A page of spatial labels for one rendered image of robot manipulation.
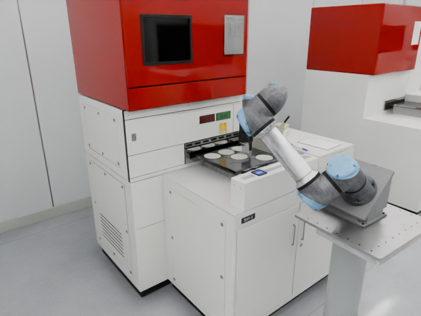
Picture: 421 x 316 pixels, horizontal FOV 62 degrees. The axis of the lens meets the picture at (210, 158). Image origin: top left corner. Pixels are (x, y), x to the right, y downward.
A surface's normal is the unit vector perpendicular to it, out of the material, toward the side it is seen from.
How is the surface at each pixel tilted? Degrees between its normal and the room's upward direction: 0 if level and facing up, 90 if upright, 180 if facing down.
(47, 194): 90
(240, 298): 90
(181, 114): 90
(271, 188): 90
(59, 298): 0
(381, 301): 0
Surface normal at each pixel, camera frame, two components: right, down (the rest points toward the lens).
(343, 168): -0.49, -0.59
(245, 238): 0.62, 0.26
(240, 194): -0.78, 0.22
